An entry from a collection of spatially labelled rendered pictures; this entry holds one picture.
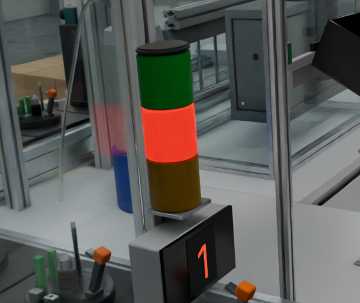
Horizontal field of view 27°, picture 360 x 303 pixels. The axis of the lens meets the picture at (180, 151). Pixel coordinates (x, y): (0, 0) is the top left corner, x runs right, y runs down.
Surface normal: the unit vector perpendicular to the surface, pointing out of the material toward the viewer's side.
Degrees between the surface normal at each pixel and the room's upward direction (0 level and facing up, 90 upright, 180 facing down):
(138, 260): 90
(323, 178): 0
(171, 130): 90
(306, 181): 0
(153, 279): 90
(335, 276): 0
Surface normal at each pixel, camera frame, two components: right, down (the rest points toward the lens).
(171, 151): 0.07, 0.29
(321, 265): -0.07, -0.95
